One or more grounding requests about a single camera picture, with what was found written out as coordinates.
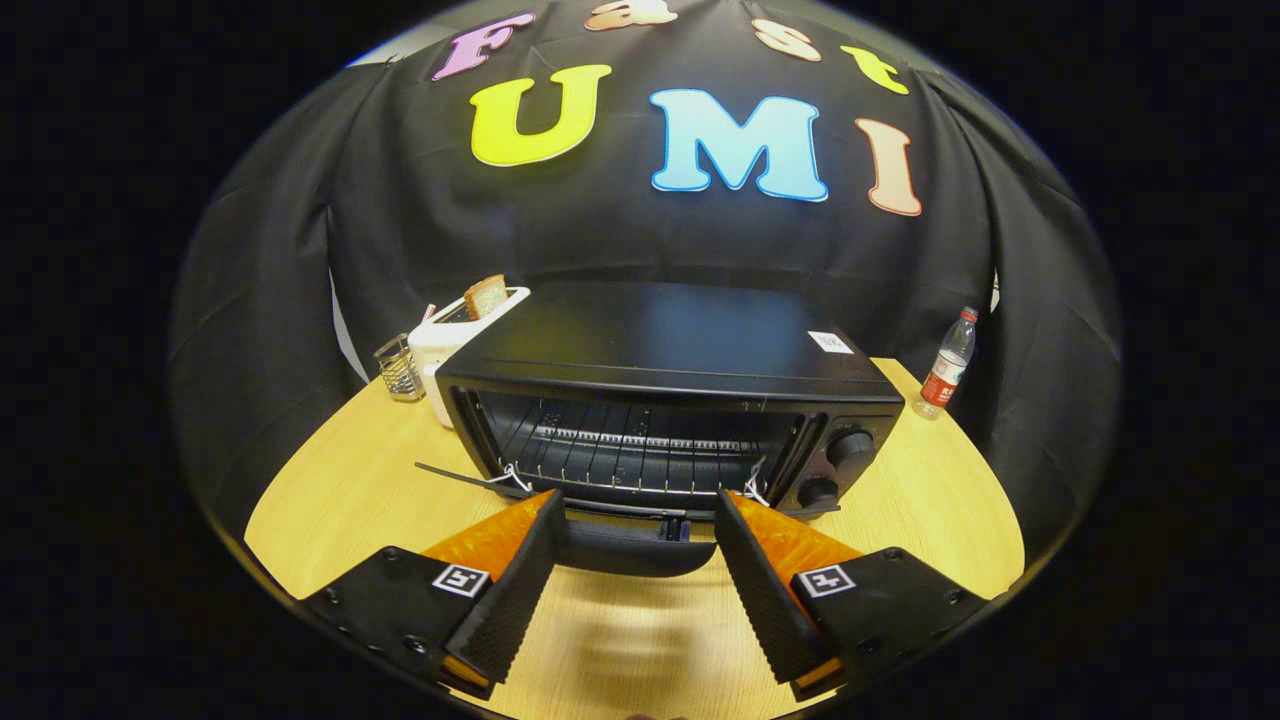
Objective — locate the clear bottle red label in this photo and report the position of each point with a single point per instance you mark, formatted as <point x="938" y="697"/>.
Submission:
<point x="945" y="370"/>

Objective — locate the white bread toaster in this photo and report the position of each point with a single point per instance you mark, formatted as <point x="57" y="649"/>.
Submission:
<point x="440" y="345"/>

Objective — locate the black backdrop cloth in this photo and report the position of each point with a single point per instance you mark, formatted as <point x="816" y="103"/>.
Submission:
<point x="600" y="230"/>

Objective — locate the brown toast slice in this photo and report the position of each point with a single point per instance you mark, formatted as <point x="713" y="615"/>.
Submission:
<point x="486" y="297"/>

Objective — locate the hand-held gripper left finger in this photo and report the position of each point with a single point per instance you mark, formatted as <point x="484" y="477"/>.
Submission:
<point x="525" y="590"/>

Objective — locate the black toaster oven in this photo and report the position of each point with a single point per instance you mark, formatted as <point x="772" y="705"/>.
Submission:
<point x="650" y="340"/>

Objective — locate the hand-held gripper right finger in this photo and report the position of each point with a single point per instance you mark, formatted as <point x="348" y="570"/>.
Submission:
<point x="760" y="590"/>

